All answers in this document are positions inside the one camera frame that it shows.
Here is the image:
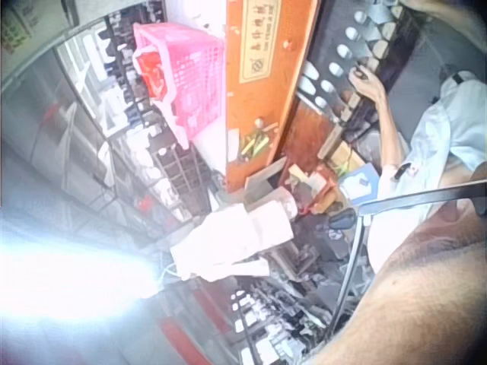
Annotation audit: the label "person's left hand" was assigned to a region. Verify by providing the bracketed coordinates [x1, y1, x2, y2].
[348, 64, 387, 103]

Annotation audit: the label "row of white cups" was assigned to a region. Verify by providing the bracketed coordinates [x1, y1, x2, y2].
[314, 10, 368, 110]

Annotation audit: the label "tall white cup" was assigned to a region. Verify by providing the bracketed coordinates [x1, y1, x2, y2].
[302, 62, 321, 83]
[298, 79, 317, 98]

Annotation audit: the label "row of wooden blocks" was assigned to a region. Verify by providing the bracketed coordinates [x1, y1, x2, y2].
[367, 4, 406, 71]

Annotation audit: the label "dark tea tray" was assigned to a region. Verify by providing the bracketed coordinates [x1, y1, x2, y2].
[302, 0, 424, 129]

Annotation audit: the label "orange wooden board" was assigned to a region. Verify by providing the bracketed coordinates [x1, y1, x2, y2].
[224, 0, 321, 192]

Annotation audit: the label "beige framed sign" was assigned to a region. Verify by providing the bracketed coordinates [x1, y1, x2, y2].
[238, 0, 283, 85]

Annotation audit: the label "blue and white packet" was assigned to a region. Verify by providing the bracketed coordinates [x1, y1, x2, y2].
[338, 163, 381, 203]

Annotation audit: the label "heap of brown items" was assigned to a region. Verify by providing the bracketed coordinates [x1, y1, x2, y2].
[287, 163, 345, 216]

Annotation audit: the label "green pens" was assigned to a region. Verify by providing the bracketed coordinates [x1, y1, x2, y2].
[240, 131, 272, 159]

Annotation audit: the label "pink plastic basket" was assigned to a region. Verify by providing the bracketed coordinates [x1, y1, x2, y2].
[132, 21, 226, 150]

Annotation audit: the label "red plastic bag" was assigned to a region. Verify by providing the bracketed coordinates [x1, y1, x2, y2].
[135, 50, 173, 100]

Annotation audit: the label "shelf with goods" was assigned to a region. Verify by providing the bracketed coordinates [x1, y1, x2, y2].
[56, 3, 216, 229]

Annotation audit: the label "display rack with small goods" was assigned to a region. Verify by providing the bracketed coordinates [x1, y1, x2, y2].
[159, 222, 368, 365]

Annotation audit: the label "steel cabinet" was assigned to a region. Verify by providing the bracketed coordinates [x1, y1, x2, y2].
[26, 100, 113, 193]

